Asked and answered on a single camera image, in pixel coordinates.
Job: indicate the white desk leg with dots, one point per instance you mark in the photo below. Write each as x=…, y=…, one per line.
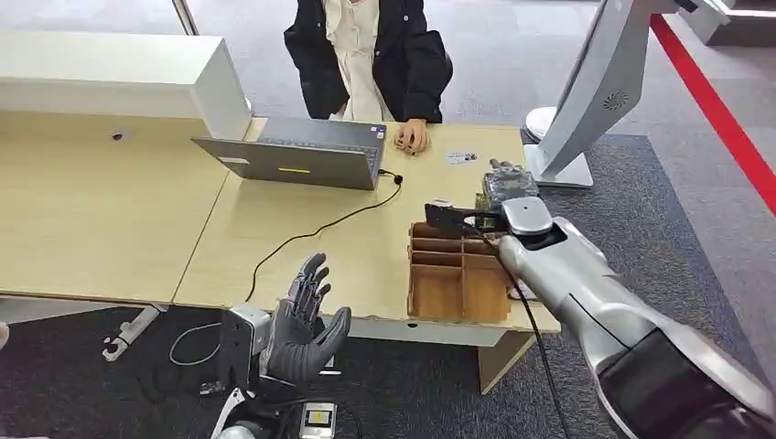
x=130, y=332

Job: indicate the person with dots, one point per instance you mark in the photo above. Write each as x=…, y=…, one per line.
x=412, y=60

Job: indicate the white round base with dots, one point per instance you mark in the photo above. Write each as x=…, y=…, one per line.
x=538, y=121

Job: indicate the grey laptop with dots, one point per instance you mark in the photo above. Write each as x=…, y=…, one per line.
x=303, y=162

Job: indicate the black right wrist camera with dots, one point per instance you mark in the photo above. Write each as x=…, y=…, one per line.
x=451, y=219

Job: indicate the wooden desk support panel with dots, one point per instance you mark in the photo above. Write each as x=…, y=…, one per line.
x=500, y=363

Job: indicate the red floor tape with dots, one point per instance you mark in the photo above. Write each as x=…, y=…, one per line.
x=721, y=115

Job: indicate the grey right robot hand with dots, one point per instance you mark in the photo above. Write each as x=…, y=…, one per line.
x=509, y=182

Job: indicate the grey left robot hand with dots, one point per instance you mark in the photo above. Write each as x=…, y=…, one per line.
x=294, y=348

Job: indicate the white cabinet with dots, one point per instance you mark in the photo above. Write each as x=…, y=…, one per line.
x=109, y=76

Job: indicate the wooden card box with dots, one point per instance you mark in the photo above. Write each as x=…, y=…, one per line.
x=454, y=291

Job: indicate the silver monitor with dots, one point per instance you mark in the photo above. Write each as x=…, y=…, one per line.
x=606, y=79

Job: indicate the grey pole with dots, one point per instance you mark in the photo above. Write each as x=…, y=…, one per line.
x=185, y=15

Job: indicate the grey platform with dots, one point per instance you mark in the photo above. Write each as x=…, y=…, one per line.
x=736, y=23

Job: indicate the person's hand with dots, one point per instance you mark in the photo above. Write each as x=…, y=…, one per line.
x=412, y=136

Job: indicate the grey phone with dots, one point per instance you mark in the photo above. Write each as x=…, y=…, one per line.
x=522, y=294

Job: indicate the white printed card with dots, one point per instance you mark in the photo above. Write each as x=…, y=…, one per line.
x=461, y=158

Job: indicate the dark grey floor rug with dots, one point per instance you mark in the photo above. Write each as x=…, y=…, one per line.
x=642, y=206

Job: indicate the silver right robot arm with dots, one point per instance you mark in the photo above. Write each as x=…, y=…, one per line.
x=582, y=279

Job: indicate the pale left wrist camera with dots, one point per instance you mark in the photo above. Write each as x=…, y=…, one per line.
x=318, y=419

